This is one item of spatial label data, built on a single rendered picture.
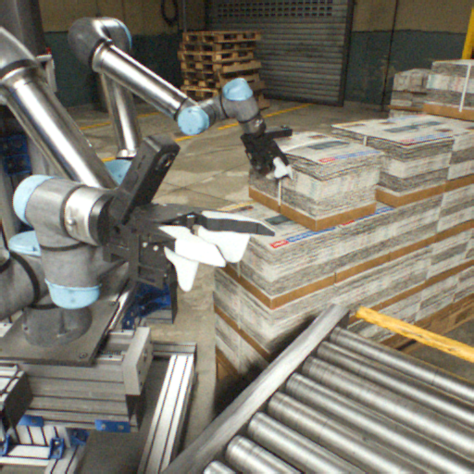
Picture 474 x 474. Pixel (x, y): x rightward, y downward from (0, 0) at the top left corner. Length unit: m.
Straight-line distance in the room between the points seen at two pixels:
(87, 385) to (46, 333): 0.16
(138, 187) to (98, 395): 0.69
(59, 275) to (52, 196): 0.12
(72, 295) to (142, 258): 0.18
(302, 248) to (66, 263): 0.91
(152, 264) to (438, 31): 8.00
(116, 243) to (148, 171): 0.11
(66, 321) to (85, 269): 0.38
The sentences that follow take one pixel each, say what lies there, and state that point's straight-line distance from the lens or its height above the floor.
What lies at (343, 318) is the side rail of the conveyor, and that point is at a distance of 1.12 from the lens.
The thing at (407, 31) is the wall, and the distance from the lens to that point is 8.50.
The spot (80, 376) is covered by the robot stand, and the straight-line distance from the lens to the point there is 1.09.
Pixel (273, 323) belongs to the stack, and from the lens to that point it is 1.49.
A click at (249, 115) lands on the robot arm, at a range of 1.33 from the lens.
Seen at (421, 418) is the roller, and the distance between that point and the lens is 0.93.
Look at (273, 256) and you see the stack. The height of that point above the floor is 0.80.
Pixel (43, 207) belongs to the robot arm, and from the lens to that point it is 0.62.
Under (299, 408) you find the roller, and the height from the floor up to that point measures 0.80.
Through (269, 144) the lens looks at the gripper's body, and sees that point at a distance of 1.40.
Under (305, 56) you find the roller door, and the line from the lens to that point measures 9.24.
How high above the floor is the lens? 1.44
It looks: 27 degrees down
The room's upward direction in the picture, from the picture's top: straight up
